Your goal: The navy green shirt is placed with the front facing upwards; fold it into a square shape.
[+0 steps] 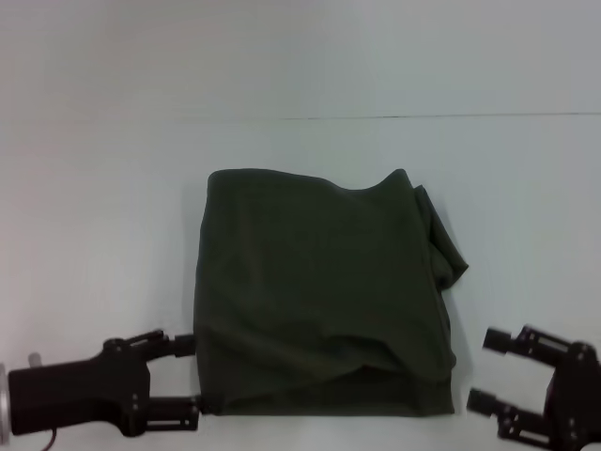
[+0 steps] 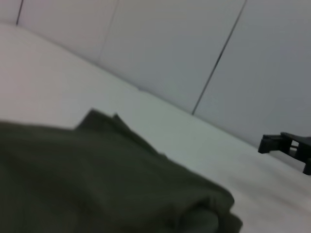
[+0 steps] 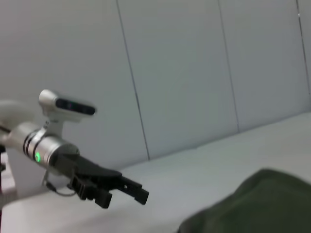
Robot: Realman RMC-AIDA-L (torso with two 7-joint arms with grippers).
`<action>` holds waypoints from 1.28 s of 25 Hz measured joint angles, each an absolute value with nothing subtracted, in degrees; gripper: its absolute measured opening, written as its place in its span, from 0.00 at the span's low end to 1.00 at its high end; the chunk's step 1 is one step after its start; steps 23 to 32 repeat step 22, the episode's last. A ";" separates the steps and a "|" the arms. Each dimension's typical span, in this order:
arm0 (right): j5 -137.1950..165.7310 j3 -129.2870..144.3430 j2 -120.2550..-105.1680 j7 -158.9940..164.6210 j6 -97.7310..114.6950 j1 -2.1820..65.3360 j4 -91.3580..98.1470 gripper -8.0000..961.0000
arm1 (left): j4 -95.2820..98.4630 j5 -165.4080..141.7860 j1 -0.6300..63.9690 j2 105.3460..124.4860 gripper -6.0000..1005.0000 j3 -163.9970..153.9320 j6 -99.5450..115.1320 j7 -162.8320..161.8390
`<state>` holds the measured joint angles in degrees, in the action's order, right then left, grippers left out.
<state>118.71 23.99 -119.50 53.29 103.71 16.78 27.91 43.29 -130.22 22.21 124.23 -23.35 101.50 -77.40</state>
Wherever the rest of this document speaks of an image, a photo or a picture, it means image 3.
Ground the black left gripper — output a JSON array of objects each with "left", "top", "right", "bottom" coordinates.
[{"left": 54, "top": 152, "right": 150, "bottom": 209}]

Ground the dark green FREE! t-shirt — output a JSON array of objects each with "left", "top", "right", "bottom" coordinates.
[{"left": 178, "top": 168, "right": 311, "bottom": 233}]

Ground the dark left wrist cable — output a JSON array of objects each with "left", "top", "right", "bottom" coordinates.
[{"left": 41, "top": 167, "right": 76, "bottom": 197}]

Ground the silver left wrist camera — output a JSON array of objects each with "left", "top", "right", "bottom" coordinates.
[{"left": 38, "top": 89, "right": 96, "bottom": 139}]

